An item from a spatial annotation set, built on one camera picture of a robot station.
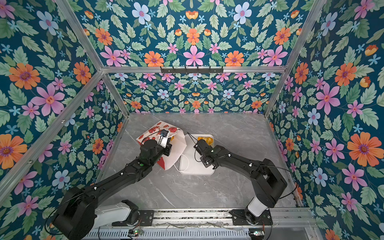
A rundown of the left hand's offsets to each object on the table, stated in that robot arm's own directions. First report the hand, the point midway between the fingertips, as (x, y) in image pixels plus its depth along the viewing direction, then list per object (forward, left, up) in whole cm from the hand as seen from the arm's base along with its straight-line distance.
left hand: (171, 134), depth 81 cm
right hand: (-7, -21, -14) cm, 27 cm away
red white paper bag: (+8, -1, -15) cm, 17 cm away
